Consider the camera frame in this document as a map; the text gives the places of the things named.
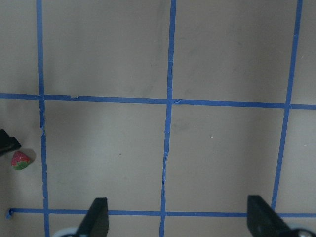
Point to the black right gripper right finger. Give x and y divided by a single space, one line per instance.
262 221

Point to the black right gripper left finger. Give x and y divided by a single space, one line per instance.
96 221

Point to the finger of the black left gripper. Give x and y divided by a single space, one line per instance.
7 143

